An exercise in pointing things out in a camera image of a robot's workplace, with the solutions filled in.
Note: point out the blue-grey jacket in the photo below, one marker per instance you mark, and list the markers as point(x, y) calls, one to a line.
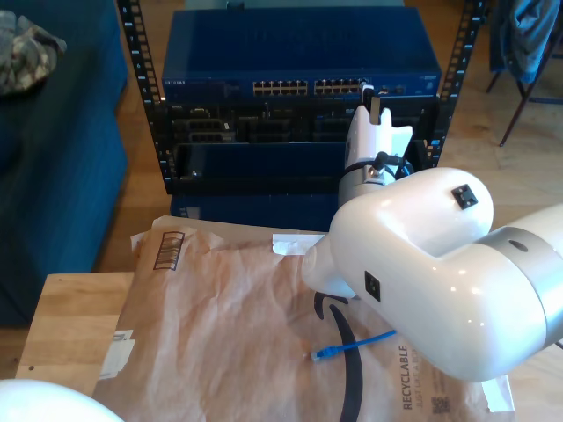
point(528, 35)

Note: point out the brown paper mailer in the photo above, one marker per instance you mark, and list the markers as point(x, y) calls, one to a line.
point(198, 329)

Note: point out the black rack server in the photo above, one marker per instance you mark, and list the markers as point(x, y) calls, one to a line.
point(272, 127)

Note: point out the black rack drawer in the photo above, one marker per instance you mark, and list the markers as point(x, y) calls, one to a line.
point(264, 184)

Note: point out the camouflage cloth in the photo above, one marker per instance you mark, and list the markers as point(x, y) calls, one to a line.
point(26, 57)

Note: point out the blue sofa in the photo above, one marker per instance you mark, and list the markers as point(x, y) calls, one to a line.
point(57, 176)

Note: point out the blue network switch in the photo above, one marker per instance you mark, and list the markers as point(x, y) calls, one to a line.
point(299, 44)

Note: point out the dark metal chair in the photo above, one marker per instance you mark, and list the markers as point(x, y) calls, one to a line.
point(510, 127)

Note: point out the black rack frame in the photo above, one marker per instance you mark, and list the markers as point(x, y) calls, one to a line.
point(141, 66)

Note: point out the blue metal case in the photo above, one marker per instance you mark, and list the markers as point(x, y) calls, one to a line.
point(264, 211)

